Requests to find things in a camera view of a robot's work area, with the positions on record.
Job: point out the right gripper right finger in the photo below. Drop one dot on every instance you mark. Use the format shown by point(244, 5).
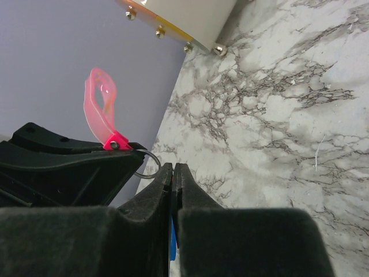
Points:
point(217, 241)

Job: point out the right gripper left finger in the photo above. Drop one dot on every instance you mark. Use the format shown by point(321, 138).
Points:
point(132, 240)

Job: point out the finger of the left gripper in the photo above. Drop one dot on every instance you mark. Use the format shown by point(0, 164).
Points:
point(38, 139)
point(36, 179)

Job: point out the cream cylinder tricolour face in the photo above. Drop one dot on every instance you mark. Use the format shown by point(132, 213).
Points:
point(198, 23)

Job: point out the pink strap keyring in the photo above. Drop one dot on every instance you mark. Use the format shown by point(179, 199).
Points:
point(100, 94)

